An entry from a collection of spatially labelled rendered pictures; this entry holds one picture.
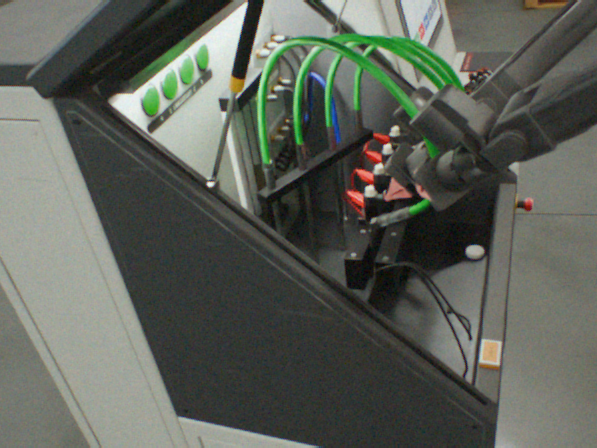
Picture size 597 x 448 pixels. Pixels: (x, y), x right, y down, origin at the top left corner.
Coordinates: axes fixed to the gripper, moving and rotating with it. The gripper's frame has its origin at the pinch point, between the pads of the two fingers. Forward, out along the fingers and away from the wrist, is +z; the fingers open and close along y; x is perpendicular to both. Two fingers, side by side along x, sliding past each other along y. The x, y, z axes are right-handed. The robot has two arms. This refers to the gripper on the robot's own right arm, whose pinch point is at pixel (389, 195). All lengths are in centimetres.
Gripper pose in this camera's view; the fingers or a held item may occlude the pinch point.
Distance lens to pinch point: 113.1
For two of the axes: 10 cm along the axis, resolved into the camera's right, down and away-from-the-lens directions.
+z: -4.5, 4.7, 7.6
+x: -5.0, 5.7, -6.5
